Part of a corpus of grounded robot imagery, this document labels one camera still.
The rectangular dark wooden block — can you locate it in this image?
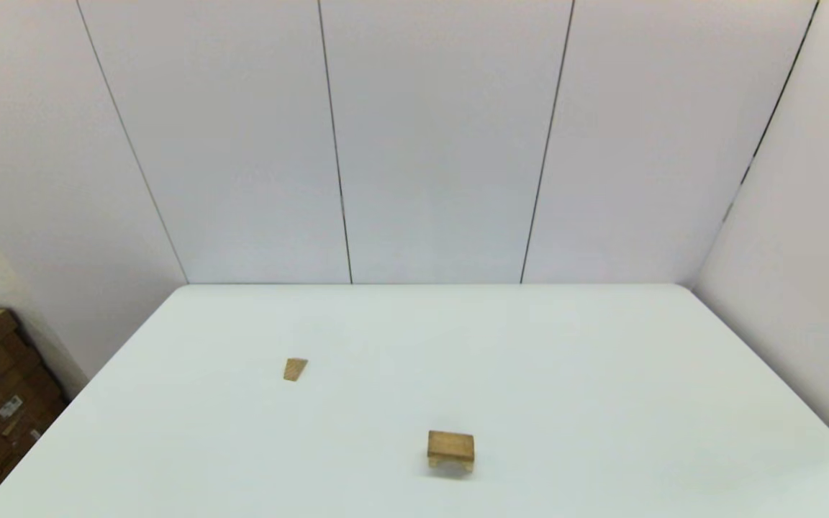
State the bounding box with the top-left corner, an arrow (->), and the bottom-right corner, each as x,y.
427,430 -> 476,463

